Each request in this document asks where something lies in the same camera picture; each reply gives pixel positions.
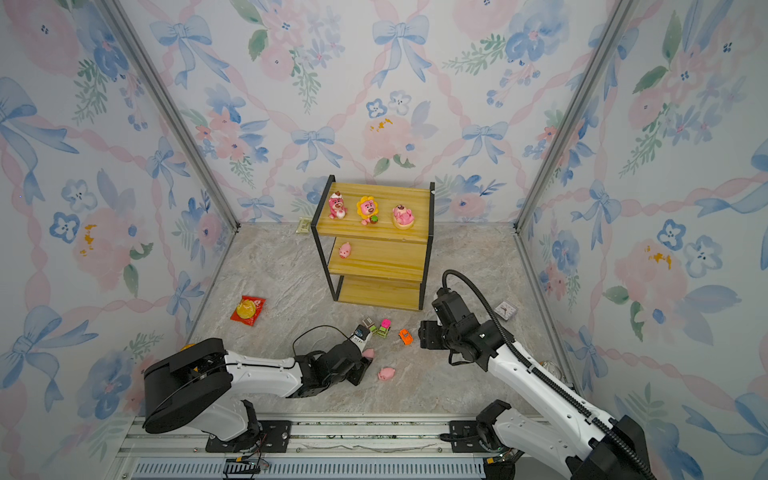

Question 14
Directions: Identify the pink bear yellow flower figure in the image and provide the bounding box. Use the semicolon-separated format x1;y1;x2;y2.
356;196;379;226

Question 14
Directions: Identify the pink bear strawberry hat figure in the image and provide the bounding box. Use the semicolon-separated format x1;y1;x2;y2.
328;191;347;220

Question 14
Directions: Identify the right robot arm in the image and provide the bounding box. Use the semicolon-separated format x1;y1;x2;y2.
419;287;654;479

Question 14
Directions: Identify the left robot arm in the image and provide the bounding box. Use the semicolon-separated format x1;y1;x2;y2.
142;336;372;453

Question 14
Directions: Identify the pink pig on middle shelf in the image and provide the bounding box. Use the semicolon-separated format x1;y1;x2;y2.
338;242;351;259

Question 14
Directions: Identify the green truck pink mixer toy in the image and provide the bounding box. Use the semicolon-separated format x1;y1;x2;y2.
376;319;391;338

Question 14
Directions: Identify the small white alarm clock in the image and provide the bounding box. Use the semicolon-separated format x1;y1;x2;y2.
494;301;518;321

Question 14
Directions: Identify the orange toy truck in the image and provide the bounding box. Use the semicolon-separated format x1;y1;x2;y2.
399;329;413;345

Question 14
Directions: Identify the red yellow snack packet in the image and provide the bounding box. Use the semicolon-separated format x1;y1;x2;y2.
230;295;265;326

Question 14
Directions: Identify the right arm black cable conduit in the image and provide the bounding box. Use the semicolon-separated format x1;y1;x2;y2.
442;269;658;480

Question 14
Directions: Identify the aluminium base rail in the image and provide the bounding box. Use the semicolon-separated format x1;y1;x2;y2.
107;413;625;480

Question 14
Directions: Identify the wooden shelf black metal frame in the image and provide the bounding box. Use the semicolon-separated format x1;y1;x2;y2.
310;175;436;311

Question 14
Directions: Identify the small green packet by wall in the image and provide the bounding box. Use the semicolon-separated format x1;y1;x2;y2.
296;218;312;234

